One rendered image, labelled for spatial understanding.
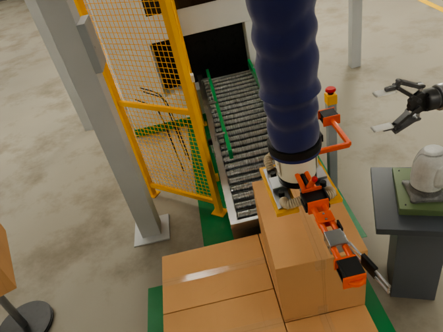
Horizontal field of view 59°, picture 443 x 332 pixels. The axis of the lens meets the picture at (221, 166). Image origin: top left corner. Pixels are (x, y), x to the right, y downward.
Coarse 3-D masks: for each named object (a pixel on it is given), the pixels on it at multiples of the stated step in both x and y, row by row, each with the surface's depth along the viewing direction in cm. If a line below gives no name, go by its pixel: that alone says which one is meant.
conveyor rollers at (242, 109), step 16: (224, 80) 421; (240, 80) 414; (208, 96) 399; (224, 96) 392; (240, 96) 384; (256, 96) 377; (224, 112) 363; (240, 112) 364; (256, 112) 356; (240, 128) 335; (256, 128) 334; (224, 144) 321; (240, 144) 319; (256, 144) 312; (224, 160) 305; (256, 160) 297; (240, 176) 285; (256, 176) 283; (240, 208) 262
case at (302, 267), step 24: (264, 192) 207; (264, 216) 193; (288, 216) 190; (312, 216) 187; (336, 216) 185; (264, 240) 211; (288, 240) 178; (312, 240) 176; (360, 240) 171; (288, 264) 168; (312, 264) 168; (288, 288) 176; (312, 288) 178; (336, 288) 180; (360, 288) 182; (288, 312) 187; (312, 312) 189
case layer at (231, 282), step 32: (192, 256) 234; (224, 256) 230; (256, 256) 225; (192, 288) 216; (224, 288) 212; (256, 288) 209; (192, 320) 201; (224, 320) 197; (256, 320) 194; (288, 320) 191; (320, 320) 188; (352, 320) 185
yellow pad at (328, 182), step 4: (320, 164) 188; (328, 176) 180; (320, 180) 174; (324, 180) 174; (328, 180) 177; (316, 184) 176; (320, 184) 174; (324, 184) 173; (328, 184) 175; (332, 184) 175; (336, 188) 173; (336, 192) 171; (336, 196) 169; (340, 196) 168; (332, 200) 168; (336, 200) 167; (340, 200) 168
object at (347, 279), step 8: (352, 256) 127; (336, 264) 129; (344, 264) 126; (352, 264) 125; (360, 264) 125; (344, 272) 123; (352, 272) 123; (360, 272) 122; (344, 280) 121; (352, 280) 122; (344, 288) 124
